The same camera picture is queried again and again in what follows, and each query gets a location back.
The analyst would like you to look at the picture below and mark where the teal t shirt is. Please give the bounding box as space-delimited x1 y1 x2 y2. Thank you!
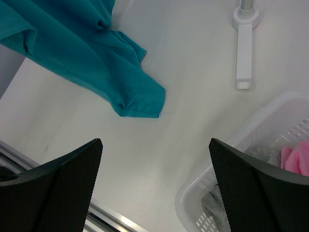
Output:
0 0 166 118

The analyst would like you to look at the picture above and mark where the white plastic laundry basket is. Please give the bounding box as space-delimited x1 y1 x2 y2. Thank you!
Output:
175 92 309 232

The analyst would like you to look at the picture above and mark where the grey garment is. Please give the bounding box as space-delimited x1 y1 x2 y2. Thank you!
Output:
201 146 281 232

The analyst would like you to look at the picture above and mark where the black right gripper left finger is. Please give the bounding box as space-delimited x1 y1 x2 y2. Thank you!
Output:
0 139 103 232

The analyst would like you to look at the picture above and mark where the white clothes rack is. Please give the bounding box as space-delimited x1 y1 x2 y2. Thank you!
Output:
232 0 260 89

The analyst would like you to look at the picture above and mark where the aluminium front rail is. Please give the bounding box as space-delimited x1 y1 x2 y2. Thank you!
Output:
0 141 146 232

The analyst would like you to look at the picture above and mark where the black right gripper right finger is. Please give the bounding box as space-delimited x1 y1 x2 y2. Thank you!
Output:
209 138 309 232

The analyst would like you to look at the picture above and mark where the pink garment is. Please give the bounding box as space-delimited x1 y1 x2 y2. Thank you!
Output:
280 140 309 176

